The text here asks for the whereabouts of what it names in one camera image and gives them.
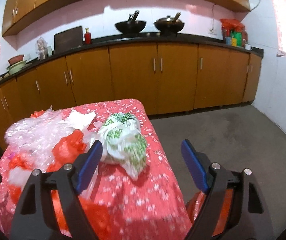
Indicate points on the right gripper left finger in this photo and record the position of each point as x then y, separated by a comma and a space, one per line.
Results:
35, 218

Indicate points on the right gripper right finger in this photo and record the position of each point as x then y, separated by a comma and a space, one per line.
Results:
249, 217

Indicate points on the bubble wrap sheet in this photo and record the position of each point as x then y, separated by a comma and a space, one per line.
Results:
43, 141

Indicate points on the green printed white plastic bag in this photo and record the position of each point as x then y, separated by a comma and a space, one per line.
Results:
123, 143

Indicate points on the red trash bucket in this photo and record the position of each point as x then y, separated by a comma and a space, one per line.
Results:
215, 210

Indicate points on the red floral tablecloth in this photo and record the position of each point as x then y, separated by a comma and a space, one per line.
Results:
150, 208

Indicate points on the white crumpled paper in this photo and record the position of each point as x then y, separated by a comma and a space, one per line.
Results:
80, 121

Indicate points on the stacked bowls on counter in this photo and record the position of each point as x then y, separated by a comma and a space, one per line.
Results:
16, 64

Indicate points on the lower wooden cabinets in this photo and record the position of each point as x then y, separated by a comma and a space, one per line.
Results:
164, 77

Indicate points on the clear jar with bag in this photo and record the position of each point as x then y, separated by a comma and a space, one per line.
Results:
43, 50

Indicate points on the white cup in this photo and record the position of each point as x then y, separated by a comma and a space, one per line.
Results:
247, 47

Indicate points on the green container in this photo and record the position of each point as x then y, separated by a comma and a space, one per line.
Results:
236, 38

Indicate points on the dark cutting board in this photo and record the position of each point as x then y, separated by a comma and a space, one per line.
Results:
69, 39

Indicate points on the red bottle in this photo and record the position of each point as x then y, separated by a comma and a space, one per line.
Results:
87, 36

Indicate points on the black countertop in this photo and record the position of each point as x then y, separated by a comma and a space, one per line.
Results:
153, 37

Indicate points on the red bag over containers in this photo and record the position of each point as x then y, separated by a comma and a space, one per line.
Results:
227, 26

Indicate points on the right black wok with lid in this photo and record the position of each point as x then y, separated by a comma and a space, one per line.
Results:
170, 24

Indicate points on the left black wok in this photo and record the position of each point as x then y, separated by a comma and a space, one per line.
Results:
132, 25

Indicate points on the white wall socket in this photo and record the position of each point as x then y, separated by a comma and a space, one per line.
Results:
212, 31

